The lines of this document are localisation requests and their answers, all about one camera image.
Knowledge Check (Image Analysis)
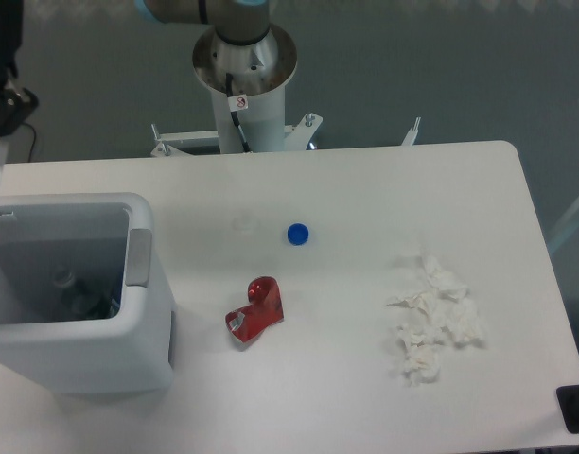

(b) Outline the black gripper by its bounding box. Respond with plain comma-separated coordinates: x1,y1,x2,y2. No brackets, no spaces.
0,0,39,138

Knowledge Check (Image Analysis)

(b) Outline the white plastic trash can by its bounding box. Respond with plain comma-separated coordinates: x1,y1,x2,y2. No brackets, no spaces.
0,136,177,396

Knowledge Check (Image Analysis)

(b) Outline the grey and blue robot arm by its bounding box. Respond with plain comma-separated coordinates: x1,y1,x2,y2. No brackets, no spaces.
0,1,270,138

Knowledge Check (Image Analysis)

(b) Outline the blue bottle cap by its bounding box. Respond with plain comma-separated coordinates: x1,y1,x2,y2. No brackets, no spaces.
287,223,309,246

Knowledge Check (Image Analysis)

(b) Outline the crushed red can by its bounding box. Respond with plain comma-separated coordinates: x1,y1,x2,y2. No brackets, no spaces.
224,275,285,351

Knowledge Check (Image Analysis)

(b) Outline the plastic bottle in bin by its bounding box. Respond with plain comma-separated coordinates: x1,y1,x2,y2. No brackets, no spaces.
51,266,121,322

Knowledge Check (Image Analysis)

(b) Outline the crumpled white tissue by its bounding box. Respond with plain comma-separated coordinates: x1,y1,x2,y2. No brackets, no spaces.
386,253,486,386

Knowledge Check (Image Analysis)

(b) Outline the black device at edge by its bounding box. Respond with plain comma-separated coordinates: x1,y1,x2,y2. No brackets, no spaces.
556,385,579,434

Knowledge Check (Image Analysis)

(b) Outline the black floor cable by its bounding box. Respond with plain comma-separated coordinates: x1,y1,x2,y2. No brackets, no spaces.
22,121,38,165

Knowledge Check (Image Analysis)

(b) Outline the black cable on pedestal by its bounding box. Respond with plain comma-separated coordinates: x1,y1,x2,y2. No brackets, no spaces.
224,71,253,154

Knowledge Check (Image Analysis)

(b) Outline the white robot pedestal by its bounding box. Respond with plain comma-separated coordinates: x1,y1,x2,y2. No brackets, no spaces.
192,25,297,153

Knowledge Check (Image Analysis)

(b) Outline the white pedestal base frame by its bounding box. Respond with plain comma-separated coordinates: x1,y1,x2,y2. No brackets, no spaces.
149,112,423,158

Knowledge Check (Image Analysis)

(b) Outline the white frame at right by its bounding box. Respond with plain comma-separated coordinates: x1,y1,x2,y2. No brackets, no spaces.
546,195,579,256

